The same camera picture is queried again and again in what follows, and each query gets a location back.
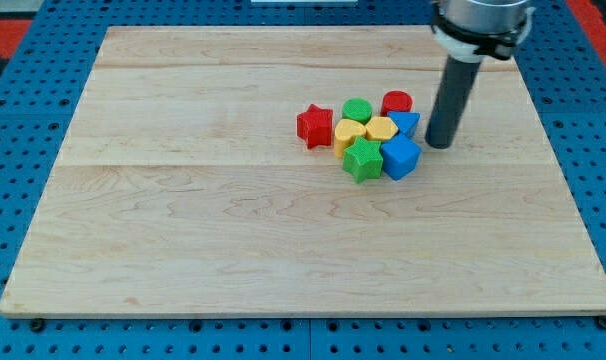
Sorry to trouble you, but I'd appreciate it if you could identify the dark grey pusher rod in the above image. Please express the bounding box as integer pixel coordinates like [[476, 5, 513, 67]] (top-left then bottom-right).
[[425, 56, 481, 149]]

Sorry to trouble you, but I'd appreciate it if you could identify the yellow hexagon block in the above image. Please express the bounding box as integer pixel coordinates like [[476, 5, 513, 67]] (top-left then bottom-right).
[[365, 116, 399, 142]]

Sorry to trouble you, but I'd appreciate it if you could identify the blue cube block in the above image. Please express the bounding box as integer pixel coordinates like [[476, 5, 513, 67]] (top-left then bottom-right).
[[380, 135, 422, 181]]

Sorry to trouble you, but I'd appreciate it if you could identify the red star block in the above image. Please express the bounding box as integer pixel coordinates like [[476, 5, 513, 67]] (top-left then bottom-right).
[[296, 104, 333, 149]]

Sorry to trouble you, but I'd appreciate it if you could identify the red cylinder block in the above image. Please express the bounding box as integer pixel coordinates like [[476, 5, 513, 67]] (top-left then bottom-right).
[[380, 90, 413, 116]]

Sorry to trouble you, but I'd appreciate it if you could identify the light wooden board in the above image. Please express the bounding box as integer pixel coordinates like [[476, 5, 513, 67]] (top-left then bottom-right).
[[0, 26, 606, 319]]

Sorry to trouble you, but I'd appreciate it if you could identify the green star block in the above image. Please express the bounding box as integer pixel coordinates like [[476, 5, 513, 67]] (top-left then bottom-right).
[[342, 136, 383, 183]]

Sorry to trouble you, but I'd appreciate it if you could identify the yellow heart block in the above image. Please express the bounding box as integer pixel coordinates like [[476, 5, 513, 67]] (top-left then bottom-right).
[[333, 119, 366, 158]]

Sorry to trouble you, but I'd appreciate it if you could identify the green cylinder block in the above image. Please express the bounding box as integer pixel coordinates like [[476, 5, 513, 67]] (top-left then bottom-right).
[[342, 98, 372, 125]]

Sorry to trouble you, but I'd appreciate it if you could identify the blue triangle block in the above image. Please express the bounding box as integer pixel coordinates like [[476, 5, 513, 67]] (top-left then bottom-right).
[[388, 111, 421, 139]]

